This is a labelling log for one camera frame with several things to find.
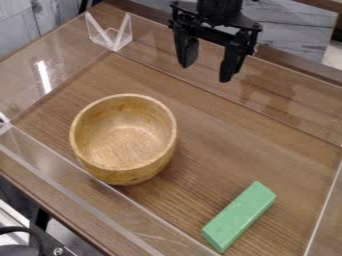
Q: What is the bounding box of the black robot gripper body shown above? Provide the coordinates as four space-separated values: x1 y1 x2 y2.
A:
167 0 264 56

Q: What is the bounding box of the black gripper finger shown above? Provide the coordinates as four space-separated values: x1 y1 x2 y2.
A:
219 40 245 83
173 26 199 68

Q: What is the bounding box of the green rectangular block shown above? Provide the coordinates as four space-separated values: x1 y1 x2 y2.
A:
200 181 276 253

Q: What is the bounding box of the brown wooden bowl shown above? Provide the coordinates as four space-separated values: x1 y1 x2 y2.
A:
69 93 177 186

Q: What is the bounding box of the clear acrylic corner bracket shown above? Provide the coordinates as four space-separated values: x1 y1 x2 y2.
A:
84 12 132 52

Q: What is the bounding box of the clear acrylic tray wall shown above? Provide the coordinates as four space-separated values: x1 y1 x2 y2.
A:
0 119 219 256

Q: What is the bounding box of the black metal table frame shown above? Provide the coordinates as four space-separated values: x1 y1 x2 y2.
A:
29 208 76 256

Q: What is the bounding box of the black cable under table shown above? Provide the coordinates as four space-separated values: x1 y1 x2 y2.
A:
0 225 45 256

